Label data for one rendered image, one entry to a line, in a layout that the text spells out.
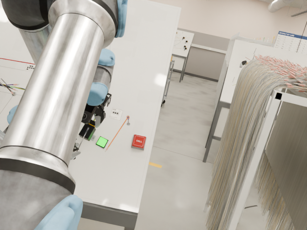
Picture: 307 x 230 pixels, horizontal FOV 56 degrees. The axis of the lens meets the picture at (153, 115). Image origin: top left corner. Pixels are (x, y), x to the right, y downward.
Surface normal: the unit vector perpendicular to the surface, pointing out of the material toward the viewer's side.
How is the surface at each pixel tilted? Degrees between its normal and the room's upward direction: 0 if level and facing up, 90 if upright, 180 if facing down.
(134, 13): 54
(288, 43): 90
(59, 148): 59
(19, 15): 148
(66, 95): 50
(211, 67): 90
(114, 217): 90
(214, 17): 90
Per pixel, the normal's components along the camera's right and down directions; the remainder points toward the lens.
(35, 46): -0.03, 0.94
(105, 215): -0.06, 0.28
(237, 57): -0.04, -0.42
